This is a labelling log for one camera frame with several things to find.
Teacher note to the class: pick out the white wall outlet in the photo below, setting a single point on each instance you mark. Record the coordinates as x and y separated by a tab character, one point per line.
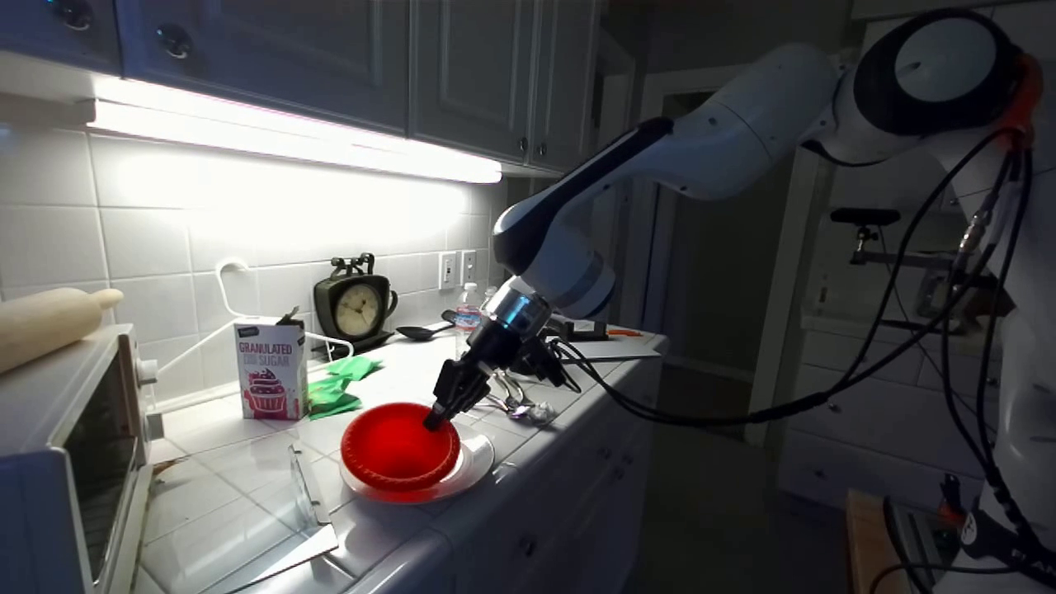
448	272
465	264

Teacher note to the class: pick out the green cloth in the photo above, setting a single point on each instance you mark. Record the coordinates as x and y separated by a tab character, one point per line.
336	390

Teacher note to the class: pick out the wooden platform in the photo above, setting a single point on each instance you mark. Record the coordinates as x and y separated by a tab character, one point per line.
870	549

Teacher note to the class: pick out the wooden rolling pin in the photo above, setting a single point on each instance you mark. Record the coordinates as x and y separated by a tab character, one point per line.
44	323

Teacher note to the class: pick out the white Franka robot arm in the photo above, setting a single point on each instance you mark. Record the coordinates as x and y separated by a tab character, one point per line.
746	120

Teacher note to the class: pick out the silver toaster oven microwave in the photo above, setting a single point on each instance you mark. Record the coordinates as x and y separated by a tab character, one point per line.
44	441

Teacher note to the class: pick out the white cutting board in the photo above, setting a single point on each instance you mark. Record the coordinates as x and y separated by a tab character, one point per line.
628	351

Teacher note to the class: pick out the white pink carton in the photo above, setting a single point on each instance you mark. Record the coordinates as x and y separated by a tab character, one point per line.
267	373

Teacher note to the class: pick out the white door frame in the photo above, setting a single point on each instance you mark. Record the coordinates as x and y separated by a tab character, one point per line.
777	331

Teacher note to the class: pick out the black table clock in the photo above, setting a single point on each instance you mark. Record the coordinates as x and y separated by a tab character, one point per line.
358	311

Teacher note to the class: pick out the white upper kitchen cabinets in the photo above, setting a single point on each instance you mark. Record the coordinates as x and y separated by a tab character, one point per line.
462	67

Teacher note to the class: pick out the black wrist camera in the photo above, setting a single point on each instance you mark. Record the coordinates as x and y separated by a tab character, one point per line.
546	362

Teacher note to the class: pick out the black spoon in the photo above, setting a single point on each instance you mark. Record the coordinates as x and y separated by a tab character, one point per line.
416	331

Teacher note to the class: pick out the white lower kitchen cabinets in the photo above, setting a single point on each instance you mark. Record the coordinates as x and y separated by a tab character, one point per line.
573	496

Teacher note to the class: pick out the clear plastic tongs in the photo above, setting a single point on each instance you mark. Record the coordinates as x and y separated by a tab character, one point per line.
298	472

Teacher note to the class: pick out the white plate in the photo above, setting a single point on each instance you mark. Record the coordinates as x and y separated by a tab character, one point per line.
473	466

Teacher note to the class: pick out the white kitchen cabinets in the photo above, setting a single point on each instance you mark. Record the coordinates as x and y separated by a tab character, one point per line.
573	496
462	67

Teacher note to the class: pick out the under-cabinet light strip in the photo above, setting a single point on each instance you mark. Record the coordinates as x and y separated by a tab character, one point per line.
276	134

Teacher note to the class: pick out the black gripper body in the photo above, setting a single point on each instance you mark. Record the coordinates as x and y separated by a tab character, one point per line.
462	378

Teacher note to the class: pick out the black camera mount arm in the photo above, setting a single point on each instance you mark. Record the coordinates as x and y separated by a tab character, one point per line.
864	214

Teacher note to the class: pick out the white drawer unit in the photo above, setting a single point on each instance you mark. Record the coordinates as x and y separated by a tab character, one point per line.
878	430

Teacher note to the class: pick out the red bowl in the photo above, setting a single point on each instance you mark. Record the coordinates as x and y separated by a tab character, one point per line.
392	448

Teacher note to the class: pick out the silver spoon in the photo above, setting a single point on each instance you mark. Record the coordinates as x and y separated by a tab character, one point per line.
534	411
514	406

